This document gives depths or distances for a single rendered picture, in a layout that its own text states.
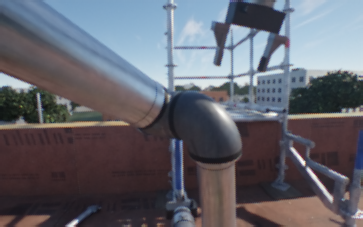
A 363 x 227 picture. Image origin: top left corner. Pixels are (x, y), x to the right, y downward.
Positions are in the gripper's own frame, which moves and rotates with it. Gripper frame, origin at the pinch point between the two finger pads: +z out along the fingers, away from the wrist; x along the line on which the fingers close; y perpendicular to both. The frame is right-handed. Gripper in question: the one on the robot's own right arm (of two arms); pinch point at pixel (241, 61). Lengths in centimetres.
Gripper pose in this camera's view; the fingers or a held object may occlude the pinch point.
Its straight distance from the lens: 51.6
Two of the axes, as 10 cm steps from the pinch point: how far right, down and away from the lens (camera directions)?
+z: -1.6, 8.6, 4.8
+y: 1.4, 5.1, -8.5
